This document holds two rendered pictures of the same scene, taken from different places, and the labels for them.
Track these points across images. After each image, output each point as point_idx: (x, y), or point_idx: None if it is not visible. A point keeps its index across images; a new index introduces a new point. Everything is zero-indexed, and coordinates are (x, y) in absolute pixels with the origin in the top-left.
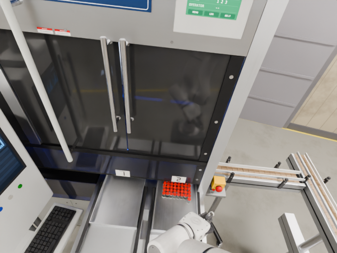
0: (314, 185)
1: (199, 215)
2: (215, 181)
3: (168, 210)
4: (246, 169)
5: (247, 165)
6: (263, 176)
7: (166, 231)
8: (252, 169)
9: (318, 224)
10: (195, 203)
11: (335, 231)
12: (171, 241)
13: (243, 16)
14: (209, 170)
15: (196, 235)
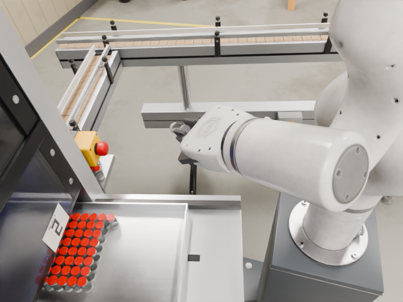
0: (119, 39)
1: (184, 137)
2: (86, 147)
3: (129, 273)
4: (67, 110)
5: (59, 102)
6: (89, 91)
7: (268, 156)
8: (69, 102)
9: (170, 60)
10: (120, 210)
11: (183, 44)
12: (303, 129)
13: None
14: (61, 135)
15: (250, 114)
